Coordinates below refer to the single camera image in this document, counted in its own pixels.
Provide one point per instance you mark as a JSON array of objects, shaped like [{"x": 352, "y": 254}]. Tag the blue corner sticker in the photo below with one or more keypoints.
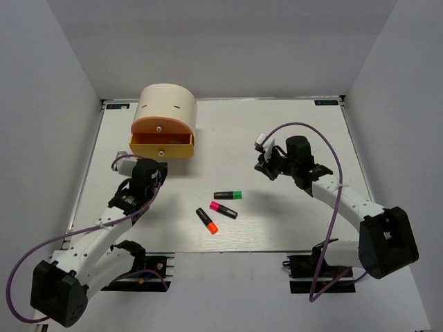
[
  {"x": 326, "y": 102},
  {"x": 118, "y": 106}
]

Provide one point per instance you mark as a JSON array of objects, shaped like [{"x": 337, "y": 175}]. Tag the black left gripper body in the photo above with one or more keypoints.
[{"x": 161, "y": 174}]

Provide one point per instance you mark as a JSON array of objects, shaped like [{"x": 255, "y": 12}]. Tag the green cap black highlighter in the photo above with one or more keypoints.
[{"x": 228, "y": 195}]

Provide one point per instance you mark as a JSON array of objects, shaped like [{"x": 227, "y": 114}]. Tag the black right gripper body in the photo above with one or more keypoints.
[{"x": 282, "y": 164}]

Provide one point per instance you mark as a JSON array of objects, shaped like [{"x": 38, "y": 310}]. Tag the cream round drawer cabinet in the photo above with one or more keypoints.
[{"x": 170, "y": 101}]

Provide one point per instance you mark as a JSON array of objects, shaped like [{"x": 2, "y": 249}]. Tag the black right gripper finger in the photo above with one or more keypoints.
[
  {"x": 264, "y": 160},
  {"x": 269, "y": 173}
]

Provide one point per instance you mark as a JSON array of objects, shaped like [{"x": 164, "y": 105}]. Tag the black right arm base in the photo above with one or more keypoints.
[{"x": 301, "y": 269}]

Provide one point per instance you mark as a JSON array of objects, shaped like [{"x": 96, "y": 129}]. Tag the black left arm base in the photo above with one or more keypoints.
[{"x": 155, "y": 276}]

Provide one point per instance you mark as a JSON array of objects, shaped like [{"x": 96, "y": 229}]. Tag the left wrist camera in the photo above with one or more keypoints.
[{"x": 124, "y": 163}]

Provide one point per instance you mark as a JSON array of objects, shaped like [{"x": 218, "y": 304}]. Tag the orange cap black highlighter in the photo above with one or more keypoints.
[{"x": 207, "y": 221}]

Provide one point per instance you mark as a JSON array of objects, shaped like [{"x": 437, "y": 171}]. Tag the blue right corner sticker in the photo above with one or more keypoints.
[{"x": 326, "y": 102}]

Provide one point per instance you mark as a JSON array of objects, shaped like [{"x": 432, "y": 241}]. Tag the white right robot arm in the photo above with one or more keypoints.
[{"x": 386, "y": 242}]

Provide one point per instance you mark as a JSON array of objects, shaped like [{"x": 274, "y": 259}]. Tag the orange top drawer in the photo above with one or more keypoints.
[{"x": 156, "y": 124}]

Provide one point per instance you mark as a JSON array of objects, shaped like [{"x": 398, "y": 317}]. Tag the yellow drawer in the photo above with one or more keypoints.
[{"x": 163, "y": 145}]

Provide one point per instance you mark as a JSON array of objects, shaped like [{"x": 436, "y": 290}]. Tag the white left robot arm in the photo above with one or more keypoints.
[{"x": 62, "y": 288}]

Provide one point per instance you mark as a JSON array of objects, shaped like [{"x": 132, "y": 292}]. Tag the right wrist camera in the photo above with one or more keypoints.
[{"x": 264, "y": 145}]

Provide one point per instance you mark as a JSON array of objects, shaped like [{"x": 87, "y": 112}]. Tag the blue left corner sticker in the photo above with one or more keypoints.
[{"x": 118, "y": 106}]

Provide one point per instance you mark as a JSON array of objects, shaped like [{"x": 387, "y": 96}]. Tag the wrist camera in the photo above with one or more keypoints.
[
  {"x": 264, "y": 145},
  {"x": 124, "y": 163}
]

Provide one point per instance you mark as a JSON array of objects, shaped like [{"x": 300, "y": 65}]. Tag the pink cap black highlighter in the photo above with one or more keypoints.
[{"x": 215, "y": 206}]

